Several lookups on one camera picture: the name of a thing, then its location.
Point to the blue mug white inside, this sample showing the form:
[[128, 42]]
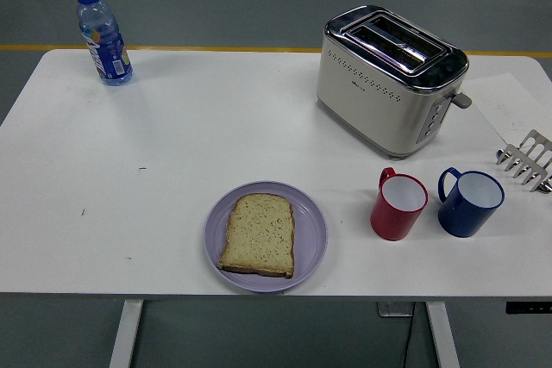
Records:
[[461, 219]]

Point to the silver metal toast rack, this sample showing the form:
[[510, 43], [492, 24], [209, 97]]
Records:
[[524, 170]]

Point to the lilac plastic plate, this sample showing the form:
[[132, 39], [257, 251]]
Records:
[[311, 232]]

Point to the clear water bottle blue cap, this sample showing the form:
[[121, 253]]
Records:
[[105, 49]]

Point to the black table control panel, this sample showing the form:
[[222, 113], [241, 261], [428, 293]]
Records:
[[528, 307]]

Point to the white paper sheet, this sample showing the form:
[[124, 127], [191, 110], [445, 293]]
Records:
[[504, 101]]

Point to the cream and chrome toaster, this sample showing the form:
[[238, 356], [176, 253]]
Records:
[[366, 105]]

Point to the slice of bread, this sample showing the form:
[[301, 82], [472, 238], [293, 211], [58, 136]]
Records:
[[261, 236]]

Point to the red mug white inside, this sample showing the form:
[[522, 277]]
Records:
[[390, 221]]

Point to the white table leg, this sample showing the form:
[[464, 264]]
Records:
[[442, 333], [125, 333]]

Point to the clear plastic bracket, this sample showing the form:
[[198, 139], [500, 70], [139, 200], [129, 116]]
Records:
[[390, 309]]

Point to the grey toaster lever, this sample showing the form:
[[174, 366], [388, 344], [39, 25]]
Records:
[[462, 100]]

